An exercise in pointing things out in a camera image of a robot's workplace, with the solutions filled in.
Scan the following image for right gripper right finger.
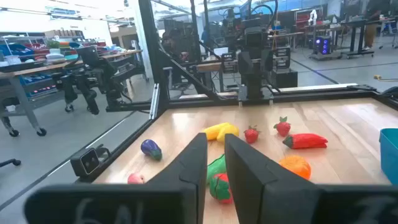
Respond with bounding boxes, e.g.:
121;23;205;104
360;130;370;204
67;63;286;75
224;133;398;224

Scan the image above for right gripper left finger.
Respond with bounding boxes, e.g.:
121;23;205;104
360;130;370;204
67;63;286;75
24;133;208;224

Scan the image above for orange toy orange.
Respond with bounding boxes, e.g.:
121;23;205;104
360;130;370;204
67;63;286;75
278;155;312;181

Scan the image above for red toy tomato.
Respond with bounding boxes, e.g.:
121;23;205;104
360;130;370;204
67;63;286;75
209;172;234;205

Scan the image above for green toy cucumber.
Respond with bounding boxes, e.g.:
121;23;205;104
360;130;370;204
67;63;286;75
206;154;227;184

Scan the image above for red toy strawberry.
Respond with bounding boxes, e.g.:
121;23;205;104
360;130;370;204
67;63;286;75
243;125;261;144
273;116;292;138

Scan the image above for red toy chili pepper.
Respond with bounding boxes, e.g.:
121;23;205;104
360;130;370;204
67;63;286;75
282;133;329;150

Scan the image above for yellow toy banana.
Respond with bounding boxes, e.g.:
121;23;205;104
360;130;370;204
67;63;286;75
202;122;240;143

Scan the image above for blue plastic tupperware container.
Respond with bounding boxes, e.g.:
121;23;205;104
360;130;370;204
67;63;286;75
379;128;398;185

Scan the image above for pink toy peach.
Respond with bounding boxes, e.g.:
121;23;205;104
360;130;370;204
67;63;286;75
127;172;146;185

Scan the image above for black equipment case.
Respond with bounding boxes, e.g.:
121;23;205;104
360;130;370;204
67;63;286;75
269;68;299;89

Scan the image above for purple toy eggplant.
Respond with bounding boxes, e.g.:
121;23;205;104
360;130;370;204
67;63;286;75
140;139;163;161

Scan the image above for white robot figure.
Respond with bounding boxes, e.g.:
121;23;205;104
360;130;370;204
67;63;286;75
307;9;318;26

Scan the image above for computer tower blue lights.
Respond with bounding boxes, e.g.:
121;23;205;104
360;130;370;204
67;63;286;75
313;35;333;56

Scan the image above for black standing desk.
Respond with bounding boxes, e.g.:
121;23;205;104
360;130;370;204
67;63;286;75
340;18;377;58

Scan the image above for person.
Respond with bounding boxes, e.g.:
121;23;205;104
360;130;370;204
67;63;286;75
362;0;386;50

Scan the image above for yellow power plug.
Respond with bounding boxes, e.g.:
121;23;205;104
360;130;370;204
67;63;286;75
373;74;398;82

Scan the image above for black chair base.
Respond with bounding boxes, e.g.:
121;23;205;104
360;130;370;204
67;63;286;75
0;158;22;169

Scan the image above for grey wheeled workbench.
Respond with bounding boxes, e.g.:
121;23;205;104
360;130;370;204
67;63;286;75
0;49;147;138

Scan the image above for small black camera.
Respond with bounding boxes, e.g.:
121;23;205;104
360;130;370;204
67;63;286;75
70;147;111;179

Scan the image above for silver aluminium bracket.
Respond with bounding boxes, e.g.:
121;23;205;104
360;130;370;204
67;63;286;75
149;83;160;121

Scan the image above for black metal table frame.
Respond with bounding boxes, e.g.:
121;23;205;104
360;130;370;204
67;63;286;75
74;0;398;184

